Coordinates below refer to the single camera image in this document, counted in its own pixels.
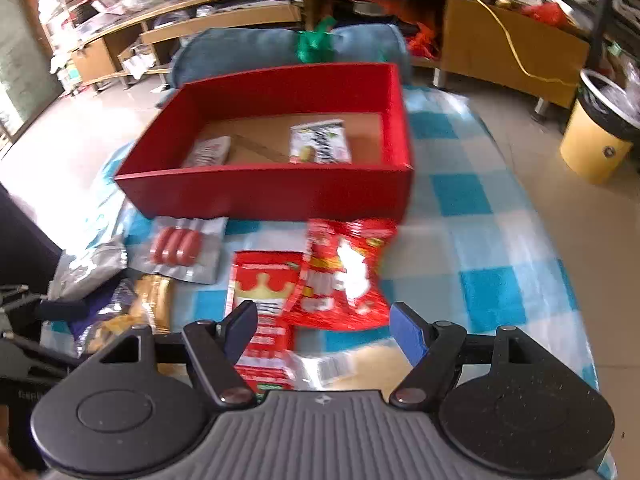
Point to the red crown print packet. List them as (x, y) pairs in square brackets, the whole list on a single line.
[(260, 285)]

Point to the silver foil packet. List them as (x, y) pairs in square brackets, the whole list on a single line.
[(87, 270)]

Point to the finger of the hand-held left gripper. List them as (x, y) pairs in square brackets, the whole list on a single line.
[(60, 309), (35, 355)]

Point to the yellow trash bin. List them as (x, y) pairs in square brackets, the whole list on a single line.
[(592, 140)]

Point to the red cardboard box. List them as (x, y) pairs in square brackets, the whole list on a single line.
[(280, 192)]

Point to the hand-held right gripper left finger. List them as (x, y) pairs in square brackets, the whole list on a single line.
[(242, 327)]

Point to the wooden television cabinet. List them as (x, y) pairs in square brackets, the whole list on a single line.
[(480, 45)]

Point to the blue rolled blanket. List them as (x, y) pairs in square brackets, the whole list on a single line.
[(240, 52)]

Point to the clear pastry packet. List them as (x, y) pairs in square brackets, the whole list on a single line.
[(350, 365)]

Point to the orange plastic bag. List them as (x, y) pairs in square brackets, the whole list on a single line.
[(425, 35)]

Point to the red plastic bag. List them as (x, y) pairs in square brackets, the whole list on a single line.
[(545, 12)]

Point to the golden brown snack packet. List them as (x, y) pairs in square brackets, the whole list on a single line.
[(156, 300)]

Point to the white black snack packet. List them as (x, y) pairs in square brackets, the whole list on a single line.
[(320, 142)]

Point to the sausage packet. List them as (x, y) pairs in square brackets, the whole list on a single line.
[(177, 250)]

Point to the purple snack packet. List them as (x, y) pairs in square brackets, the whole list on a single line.
[(117, 305)]

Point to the small pale snack packet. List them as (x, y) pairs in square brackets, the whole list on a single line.
[(207, 152)]

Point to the glass sliding door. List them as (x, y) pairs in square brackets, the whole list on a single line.
[(25, 70)]

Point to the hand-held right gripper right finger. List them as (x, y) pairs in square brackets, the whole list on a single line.
[(406, 332)]

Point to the blue checked tablecloth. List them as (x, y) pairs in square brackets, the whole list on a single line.
[(450, 195)]

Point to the cluttered white shelf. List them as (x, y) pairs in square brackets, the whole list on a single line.
[(65, 25)]

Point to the red candy packet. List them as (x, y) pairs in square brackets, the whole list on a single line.
[(345, 275)]

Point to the black shelf rack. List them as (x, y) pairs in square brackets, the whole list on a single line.
[(600, 10)]

